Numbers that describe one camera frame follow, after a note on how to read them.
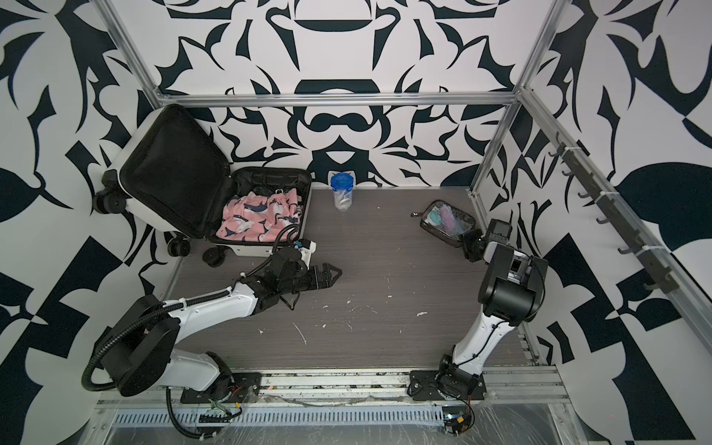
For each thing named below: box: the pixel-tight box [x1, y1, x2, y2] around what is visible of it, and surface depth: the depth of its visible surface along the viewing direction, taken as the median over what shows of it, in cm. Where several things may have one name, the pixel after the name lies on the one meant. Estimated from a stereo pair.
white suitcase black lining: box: [91, 103, 313, 267], surface depth 96 cm
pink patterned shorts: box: [216, 188, 302, 242], surface depth 104 cm
